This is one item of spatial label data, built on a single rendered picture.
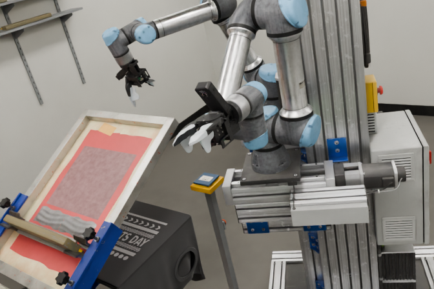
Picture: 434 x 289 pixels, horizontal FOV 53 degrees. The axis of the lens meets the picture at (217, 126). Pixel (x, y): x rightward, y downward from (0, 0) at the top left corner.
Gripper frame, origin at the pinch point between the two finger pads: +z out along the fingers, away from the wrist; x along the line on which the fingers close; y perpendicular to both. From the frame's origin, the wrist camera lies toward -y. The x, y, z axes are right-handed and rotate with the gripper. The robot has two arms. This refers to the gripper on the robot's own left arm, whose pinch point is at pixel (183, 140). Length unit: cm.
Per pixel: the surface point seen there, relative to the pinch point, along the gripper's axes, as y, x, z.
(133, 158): 24, 67, -32
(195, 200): 143, 190, -164
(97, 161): 24, 86, -28
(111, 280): 63, 72, -3
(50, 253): 42, 82, 8
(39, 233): 31, 79, 10
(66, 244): 35, 64, 9
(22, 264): 44, 94, 15
